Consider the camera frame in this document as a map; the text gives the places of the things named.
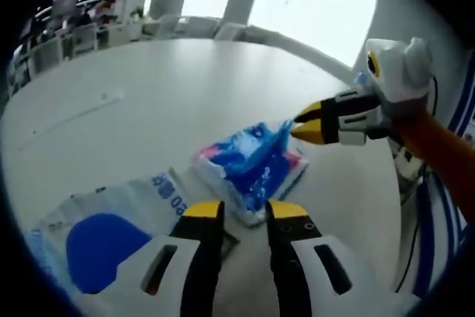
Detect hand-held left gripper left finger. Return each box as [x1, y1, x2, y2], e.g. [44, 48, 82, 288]
[79, 200, 226, 317]

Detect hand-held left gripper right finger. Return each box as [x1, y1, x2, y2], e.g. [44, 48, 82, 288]
[266, 200, 422, 317]

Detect blue tissue packet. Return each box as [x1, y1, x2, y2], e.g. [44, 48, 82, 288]
[189, 118, 311, 228]

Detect clear bag with blue pad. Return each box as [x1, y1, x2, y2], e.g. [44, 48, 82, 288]
[27, 167, 240, 295]

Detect white power strip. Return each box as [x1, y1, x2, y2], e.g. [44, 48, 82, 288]
[392, 141, 426, 184]

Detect white mesh chair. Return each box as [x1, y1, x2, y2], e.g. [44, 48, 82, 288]
[72, 23, 98, 57]

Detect hanging display screen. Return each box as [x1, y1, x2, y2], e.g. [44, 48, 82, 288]
[51, 0, 79, 14]

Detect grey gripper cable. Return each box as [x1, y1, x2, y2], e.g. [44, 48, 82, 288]
[429, 75, 442, 117]

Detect blue white wall poster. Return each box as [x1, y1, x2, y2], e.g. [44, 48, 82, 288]
[441, 82, 475, 247]

